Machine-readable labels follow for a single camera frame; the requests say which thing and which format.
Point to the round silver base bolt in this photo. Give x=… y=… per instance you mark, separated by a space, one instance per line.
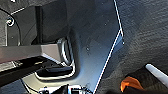
x=10 y=22

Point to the grey robot torso limb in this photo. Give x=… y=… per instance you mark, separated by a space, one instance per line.
x=30 y=53

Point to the small white box blue middle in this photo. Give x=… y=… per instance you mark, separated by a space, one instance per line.
x=75 y=90

